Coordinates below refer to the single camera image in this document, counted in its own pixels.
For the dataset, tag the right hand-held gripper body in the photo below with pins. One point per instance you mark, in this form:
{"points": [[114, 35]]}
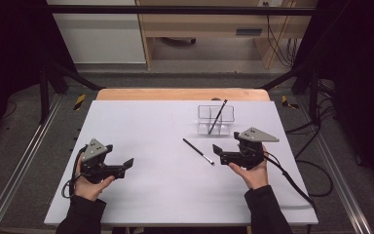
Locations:
{"points": [[246, 156]]}

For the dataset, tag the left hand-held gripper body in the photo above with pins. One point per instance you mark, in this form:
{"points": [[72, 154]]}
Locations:
{"points": [[95, 165]]}

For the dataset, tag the black silver-ferrule makeup brush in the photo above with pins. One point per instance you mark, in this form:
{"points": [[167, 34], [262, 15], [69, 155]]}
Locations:
{"points": [[197, 151]]}

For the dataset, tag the thin black makeup brush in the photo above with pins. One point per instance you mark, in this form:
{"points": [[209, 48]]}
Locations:
{"points": [[216, 118]]}

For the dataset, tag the clear plastic organizer box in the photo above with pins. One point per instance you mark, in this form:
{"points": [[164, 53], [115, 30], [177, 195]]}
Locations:
{"points": [[207, 123]]}

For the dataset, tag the person's right hand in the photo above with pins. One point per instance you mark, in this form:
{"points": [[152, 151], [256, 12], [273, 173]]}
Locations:
{"points": [[256, 177]]}

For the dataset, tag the person's left hand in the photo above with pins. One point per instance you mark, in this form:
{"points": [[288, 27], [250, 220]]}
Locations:
{"points": [[89, 188]]}

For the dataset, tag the yellow clamp left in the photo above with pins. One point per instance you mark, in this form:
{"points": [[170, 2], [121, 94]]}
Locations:
{"points": [[80, 102]]}

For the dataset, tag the yellow clamp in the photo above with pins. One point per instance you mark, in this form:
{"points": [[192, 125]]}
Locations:
{"points": [[285, 102], [80, 102]]}

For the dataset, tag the white table board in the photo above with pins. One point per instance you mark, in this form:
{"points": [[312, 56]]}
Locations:
{"points": [[175, 195]]}

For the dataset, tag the yellow clamp right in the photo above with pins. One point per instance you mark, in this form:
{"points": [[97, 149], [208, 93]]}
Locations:
{"points": [[285, 102]]}

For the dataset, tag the wooden table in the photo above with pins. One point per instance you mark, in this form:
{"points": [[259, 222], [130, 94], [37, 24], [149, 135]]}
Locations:
{"points": [[175, 94]]}

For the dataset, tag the black metal stand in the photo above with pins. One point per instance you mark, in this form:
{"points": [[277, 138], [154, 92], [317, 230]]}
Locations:
{"points": [[44, 94], [313, 94]]}

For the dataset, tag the white cabinet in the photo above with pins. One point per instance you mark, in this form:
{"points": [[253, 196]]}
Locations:
{"points": [[100, 39]]}

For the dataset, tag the light wooden desk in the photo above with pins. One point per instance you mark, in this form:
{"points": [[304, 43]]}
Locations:
{"points": [[204, 22]]}

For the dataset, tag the black curtain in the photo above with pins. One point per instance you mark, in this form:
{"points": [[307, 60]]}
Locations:
{"points": [[360, 81], [9, 65]]}

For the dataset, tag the aluminium floor rail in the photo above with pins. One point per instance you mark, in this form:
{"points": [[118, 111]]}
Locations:
{"points": [[337, 175], [19, 162]]}

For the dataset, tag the black horizontal frame bar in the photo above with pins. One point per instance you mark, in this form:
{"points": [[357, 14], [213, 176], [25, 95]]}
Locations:
{"points": [[175, 9]]}

